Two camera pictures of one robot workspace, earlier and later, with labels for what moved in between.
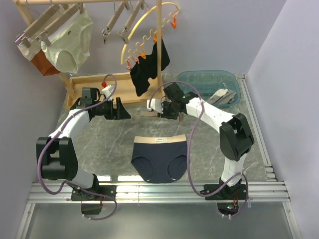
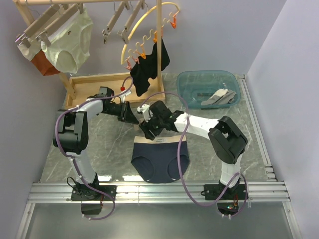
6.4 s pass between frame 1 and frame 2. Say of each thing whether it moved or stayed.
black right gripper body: moved
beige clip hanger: moved
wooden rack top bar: stayed
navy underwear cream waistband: stayed
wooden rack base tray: stayed
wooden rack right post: stayed
